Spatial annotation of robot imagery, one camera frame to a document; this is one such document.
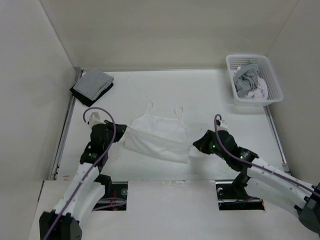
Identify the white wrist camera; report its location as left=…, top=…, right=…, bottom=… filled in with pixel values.
left=88, top=112, right=105, bottom=128
left=216, top=119, right=228, bottom=131

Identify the left aluminium rail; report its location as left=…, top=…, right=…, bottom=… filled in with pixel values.
left=48, top=66, right=85, bottom=181

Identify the grey tank top in basket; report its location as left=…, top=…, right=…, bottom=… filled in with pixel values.
left=233, top=61, right=259, bottom=98

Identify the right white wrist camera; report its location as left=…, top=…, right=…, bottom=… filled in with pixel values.
left=216, top=119, right=228, bottom=131

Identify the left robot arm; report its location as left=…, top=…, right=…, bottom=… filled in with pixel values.
left=39, top=120, right=127, bottom=240

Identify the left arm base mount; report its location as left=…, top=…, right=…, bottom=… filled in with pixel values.
left=93, top=182, right=129, bottom=211

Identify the white plastic basket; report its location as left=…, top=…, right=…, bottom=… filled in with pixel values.
left=225, top=54, right=284, bottom=107

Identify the folded black tank top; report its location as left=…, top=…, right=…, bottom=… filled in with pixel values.
left=69, top=83, right=114, bottom=107

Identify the folded grey tank top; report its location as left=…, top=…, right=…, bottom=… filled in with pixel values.
left=73, top=69, right=114, bottom=101

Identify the white tank top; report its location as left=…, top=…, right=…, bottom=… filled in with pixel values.
left=124, top=102, right=191, bottom=164

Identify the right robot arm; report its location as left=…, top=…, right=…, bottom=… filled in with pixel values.
left=193, top=130, right=320, bottom=234

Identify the pale pink tank top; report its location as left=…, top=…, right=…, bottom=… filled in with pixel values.
left=233, top=66, right=268, bottom=101

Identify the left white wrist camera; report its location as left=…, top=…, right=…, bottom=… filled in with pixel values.
left=88, top=112, right=105, bottom=128

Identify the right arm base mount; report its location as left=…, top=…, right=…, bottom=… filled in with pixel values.
left=215, top=181, right=265, bottom=211

